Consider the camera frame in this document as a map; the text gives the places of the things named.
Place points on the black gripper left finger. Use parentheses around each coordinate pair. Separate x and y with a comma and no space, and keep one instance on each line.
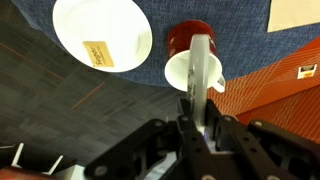
(186,116)

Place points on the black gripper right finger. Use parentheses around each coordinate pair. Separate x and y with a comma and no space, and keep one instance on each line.
(216,123)

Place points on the red mug with white inside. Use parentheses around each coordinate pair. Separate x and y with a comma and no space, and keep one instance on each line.
(186,50)

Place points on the orange patterned sofa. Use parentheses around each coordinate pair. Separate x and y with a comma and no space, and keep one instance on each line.
(276,96)

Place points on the round table with blue cloth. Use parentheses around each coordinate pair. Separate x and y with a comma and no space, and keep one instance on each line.
(240,40)

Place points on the white label on sofa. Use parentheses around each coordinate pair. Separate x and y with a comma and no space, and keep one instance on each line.
(307,71)

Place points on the yellow sugar packet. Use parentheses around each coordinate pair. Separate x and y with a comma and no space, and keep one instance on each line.
(98,54)

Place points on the small white plate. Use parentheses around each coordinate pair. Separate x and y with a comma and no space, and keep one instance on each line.
(106,26)

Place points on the brown paper napkin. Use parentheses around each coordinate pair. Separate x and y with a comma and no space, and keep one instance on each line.
(293,13)

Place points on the orange corner sofa white legs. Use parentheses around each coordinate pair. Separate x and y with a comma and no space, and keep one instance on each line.
(30,166)

